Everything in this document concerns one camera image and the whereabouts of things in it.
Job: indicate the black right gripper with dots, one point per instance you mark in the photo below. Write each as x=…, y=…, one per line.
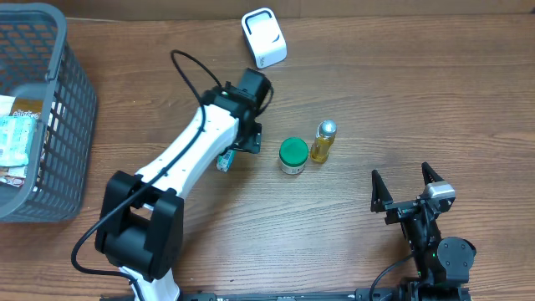
x=382, y=201

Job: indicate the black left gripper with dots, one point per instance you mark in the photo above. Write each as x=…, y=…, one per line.
x=249, y=138

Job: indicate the small teal carton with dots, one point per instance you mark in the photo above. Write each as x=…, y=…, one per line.
x=224, y=161

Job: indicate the green lid jar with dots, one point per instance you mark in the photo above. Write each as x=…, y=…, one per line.
x=293, y=155

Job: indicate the yellow dish soap bottle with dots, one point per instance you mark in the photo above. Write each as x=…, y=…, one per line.
x=323, y=141

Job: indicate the teal wipes packet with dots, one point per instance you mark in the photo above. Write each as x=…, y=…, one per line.
x=16, y=139

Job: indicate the brown snack bag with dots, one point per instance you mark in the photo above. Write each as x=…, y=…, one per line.
x=18, y=106

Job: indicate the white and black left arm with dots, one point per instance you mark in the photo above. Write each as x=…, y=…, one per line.
x=143, y=214

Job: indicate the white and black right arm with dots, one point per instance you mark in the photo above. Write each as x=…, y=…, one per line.
x=443, y=264

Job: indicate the white barcode scanner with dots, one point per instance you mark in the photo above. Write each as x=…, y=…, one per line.
x=264, y=37

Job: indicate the grey plastic mesh basket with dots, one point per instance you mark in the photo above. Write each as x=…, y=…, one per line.
x=37, y=63

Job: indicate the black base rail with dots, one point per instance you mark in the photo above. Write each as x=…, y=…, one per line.
x=360, y=294

